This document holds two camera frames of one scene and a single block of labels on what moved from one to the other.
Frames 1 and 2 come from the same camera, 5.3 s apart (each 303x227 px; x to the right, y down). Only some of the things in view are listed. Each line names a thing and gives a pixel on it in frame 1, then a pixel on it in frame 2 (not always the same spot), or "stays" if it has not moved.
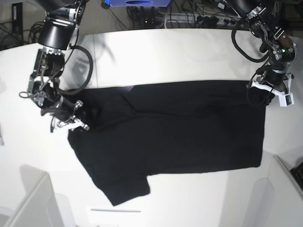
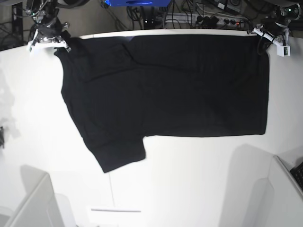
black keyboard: [298, 172] stays
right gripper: [278, 82] → [278, 34]
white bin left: [40, 206] stays
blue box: [154, 3] stays
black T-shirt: [135, 131] → [122, 89]
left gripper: [64, 111] → [49, 36]
